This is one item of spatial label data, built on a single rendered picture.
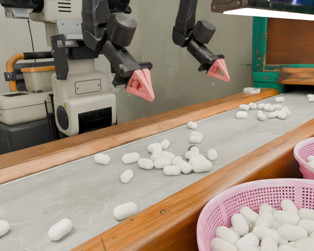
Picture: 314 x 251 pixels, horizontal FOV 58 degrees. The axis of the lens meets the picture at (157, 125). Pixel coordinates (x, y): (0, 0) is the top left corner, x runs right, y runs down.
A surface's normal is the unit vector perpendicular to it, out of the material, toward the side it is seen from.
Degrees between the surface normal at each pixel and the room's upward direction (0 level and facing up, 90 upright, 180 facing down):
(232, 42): 90
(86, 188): 0
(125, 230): 0
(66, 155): 45
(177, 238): 90
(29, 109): 90
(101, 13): 99
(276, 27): 90
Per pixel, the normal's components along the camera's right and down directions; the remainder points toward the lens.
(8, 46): 0.70, 0.15
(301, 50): -0.72, 0.22
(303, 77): -0.70, -0.18
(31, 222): -0.06, -0.97
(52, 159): 0.44, -0.58
